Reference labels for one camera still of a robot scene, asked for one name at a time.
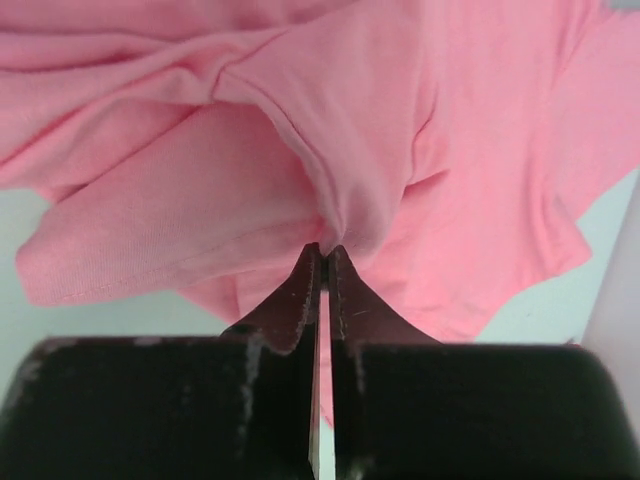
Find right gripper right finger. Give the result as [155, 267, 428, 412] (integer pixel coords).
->
[324, 247, 639, 479]

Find pink t shirt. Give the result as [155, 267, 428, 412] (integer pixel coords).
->
[0, 0, 640, 429]

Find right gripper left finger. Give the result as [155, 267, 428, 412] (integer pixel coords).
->
[1, 244, 323, 479]

